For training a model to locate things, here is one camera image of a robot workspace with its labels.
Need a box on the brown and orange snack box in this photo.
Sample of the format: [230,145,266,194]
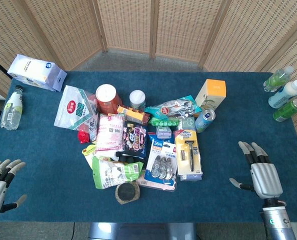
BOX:
[116,104,151,126]

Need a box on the white and green snack bag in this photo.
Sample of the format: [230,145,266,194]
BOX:
[53,84,99,131]

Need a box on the green jar with white lid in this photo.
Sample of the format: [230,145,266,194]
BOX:
[129,89,147,111]

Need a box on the pink and white pack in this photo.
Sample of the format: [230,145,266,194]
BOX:
[95,113,126,153]

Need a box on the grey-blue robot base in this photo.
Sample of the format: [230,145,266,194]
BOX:
[88,222,197,240]

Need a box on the light blue flat pack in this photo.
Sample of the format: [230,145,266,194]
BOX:
[177,173,204,182]

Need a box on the teal and silver snack pouch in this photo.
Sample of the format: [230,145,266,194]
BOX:
[144,98,203,120]

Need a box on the blue bottle with white cap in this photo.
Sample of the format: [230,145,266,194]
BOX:
[267,79,297,109]

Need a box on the clear bottle with black cap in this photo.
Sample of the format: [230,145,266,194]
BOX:
[0,85,24,131]

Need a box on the small red packet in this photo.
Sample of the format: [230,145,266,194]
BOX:
[77,130,91,145]

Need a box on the clear green drink bottle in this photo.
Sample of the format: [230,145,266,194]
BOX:
[263,66,295,93]

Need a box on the blue drink can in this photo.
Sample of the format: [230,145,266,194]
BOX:
[194,108,217,133]

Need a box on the pale green flat box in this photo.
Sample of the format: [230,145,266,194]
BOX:
[177,116,197,132]

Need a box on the yellow razor blister pack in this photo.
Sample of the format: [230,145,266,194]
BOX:
[174,129,203,177]

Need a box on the red jar with white lid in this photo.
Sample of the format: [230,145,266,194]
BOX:
[95,84,123,115]

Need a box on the green candy roll pack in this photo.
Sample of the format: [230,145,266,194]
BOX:
[148,117,181,128]

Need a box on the black lumpy object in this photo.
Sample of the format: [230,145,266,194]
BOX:
[115,151,143,163]

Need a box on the black sanitary pad pack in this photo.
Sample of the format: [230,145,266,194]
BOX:
[115,120,149,160]

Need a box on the purple floss box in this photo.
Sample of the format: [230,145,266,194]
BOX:
[155,126,173,139]

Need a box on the blue hook blister pack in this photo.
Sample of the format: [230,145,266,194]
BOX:
[143,136,178,192]

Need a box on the yellow-green small packet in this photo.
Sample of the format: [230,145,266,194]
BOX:
[81,144,98,168]

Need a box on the orange and white carton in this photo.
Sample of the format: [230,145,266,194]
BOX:
[194,78,227,113]

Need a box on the red and white pack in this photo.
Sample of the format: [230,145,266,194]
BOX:
[79,112,101,142]

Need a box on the green soda can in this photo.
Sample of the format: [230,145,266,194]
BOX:
[272,97,297,123]

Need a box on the white tissue pack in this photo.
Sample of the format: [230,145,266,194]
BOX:
[7,54,68,93]

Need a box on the round dark tin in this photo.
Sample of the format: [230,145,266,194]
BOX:
[114,181,141,206]

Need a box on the blue table cloth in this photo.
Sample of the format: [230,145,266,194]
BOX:
[0,71,297,223]

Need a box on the woven bamboo folding screen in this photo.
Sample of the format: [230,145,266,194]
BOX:
[0,0,297,138]

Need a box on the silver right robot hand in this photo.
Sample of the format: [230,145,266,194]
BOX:
[229,141,287,208]

